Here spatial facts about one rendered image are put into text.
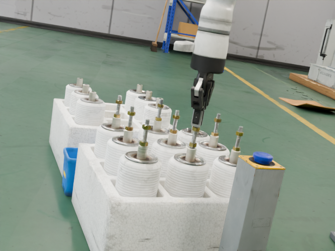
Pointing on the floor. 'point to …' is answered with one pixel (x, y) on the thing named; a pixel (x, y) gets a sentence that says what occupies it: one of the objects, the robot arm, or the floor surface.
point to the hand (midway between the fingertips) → (197, 117)
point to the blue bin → (69, 170)
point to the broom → (158, 32)
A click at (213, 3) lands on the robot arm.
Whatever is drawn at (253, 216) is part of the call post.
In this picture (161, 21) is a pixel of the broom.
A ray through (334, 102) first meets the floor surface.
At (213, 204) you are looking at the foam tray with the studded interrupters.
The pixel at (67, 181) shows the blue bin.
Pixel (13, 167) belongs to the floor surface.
